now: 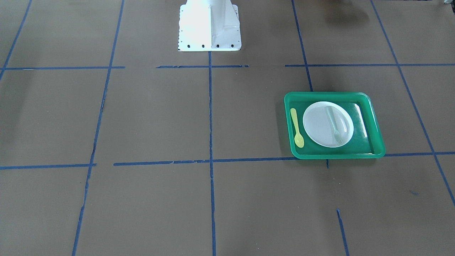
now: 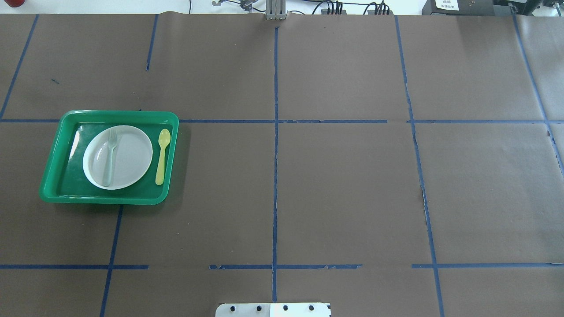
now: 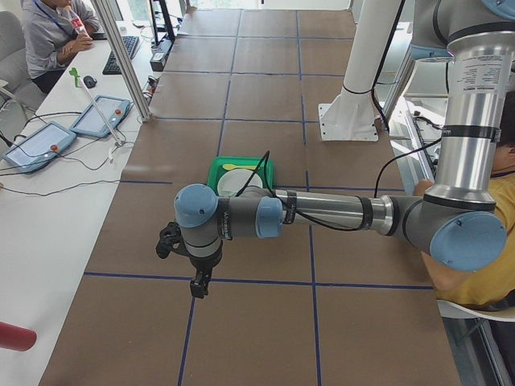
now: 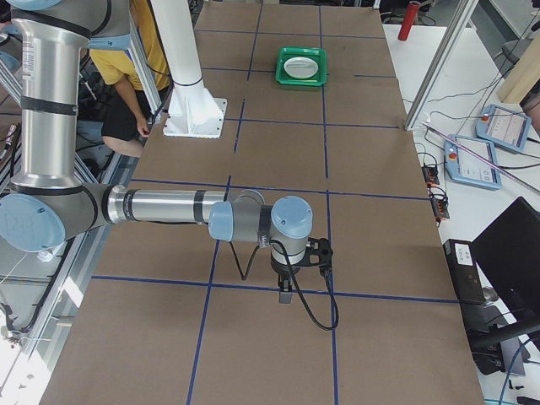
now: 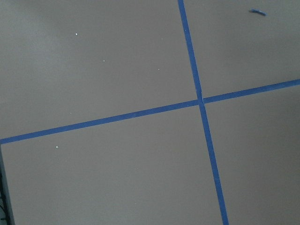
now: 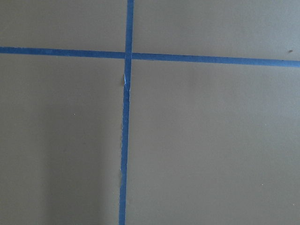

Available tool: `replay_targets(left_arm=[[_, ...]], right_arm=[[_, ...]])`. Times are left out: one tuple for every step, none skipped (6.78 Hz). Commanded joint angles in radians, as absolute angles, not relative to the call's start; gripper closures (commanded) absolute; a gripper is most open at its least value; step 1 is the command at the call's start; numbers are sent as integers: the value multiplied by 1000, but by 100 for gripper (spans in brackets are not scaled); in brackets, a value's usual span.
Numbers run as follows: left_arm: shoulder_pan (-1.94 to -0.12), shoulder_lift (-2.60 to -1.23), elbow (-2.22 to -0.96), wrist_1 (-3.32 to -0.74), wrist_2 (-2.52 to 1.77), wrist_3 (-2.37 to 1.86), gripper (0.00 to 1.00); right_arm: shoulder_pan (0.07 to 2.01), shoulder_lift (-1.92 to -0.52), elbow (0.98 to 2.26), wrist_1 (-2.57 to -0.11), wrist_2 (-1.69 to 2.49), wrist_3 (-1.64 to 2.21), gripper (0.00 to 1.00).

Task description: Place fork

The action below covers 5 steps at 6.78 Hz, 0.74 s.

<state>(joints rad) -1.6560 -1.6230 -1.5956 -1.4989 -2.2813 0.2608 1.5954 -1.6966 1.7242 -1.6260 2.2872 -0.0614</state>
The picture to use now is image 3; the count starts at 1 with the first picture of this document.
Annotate white office chair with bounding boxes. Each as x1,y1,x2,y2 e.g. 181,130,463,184
1,11,46,112

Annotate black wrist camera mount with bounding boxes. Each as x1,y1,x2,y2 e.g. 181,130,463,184
155,222,187,259

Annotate yellow plastic spoon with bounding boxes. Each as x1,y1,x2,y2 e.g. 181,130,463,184
222,163,259,171

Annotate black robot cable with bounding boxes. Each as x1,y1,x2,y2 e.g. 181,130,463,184
234,150,444,232

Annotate green plastic tray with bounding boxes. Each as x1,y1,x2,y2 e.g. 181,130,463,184
207,156,274,196

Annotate green white stick tool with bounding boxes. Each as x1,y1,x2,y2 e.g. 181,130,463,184
69,67,124,147

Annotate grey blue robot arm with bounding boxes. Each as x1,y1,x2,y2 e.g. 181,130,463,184
156,1,514,298

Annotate far blue teach pendant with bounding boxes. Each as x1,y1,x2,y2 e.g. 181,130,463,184
69,95,133,140

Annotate black computer mouse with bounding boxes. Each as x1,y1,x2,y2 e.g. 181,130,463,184
82,76,97,89

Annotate black computer keyboard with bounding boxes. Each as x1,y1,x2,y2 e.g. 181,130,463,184
101,35,141,76

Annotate person in yellow shirt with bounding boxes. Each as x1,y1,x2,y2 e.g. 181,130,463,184
422,139,514,311

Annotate blue teach pendant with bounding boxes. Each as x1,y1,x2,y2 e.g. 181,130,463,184
69,95,133,140
2,121,76,173

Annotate white round plate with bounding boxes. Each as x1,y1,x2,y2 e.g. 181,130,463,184
216,169,263,197

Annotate aluminium frame post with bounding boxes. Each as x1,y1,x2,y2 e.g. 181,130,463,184
92,0,151,122

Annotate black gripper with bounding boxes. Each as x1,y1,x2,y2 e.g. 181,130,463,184
189,251,221,298

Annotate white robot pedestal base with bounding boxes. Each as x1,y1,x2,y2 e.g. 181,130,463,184
319,0,404,142

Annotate red cylinder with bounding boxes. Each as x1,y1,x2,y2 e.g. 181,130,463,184
0,322,37,351

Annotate person in grey hoodie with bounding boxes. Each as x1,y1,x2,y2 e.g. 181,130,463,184
21,1,101,94

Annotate near blue teach pendant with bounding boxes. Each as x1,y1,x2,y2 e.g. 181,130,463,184
2,121,76,173

